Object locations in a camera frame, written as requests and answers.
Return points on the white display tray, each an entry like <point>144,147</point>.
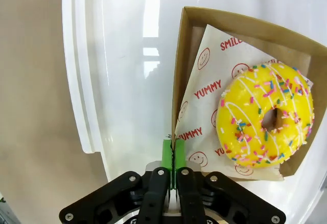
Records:
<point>122,81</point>

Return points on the printed paper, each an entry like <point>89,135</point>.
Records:
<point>204,106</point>

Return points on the cardboard tray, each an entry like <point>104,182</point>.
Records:
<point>255,30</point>

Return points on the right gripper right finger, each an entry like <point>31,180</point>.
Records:
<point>219,198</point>

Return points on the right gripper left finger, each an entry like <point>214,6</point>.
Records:
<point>132,198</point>

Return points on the yellow sprinkled donut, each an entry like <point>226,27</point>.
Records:
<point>242,122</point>

